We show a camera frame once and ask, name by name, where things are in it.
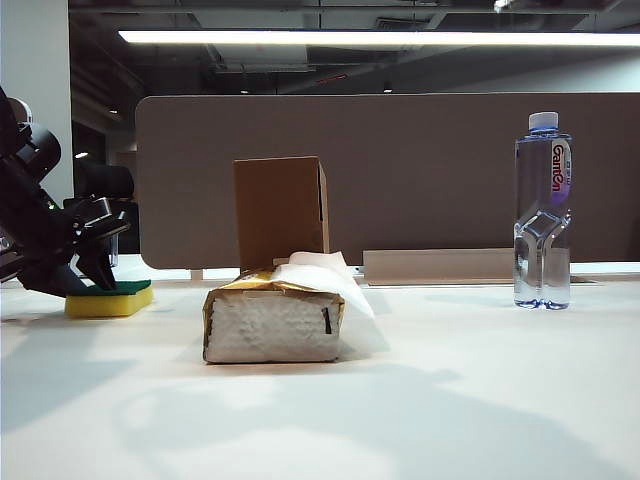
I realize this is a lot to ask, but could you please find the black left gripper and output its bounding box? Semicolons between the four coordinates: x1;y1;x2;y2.
18;197;132;300

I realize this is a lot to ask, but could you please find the yellow sponge with green pad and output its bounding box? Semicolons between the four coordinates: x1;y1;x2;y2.
64;278;155;320

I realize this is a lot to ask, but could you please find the clear plastic water bottle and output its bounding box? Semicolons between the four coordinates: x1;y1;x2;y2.
513;111;573;311

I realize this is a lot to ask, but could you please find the black office chair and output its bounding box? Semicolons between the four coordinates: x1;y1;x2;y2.
74;158;141;254

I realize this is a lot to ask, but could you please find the gold wrapped tissue pack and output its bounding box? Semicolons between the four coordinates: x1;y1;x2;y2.
202;264;346;365

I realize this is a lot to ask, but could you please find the brown cardboard box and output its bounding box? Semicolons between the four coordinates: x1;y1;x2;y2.
233;155;331;271

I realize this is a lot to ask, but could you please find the white tissue sheet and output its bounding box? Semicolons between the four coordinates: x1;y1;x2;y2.
272;251;391;354

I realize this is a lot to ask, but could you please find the wide brown desk divider panel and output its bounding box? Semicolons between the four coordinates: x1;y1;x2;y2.
135;92;640;269

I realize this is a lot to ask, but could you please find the long ceiling light strip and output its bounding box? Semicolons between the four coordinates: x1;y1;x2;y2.
118;28;640;49

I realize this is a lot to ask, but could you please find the beige cable tray flap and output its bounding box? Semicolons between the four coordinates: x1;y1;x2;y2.
362;248;516;286

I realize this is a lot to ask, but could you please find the desk cable slot frame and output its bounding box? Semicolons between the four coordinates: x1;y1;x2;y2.
359;273;606;289

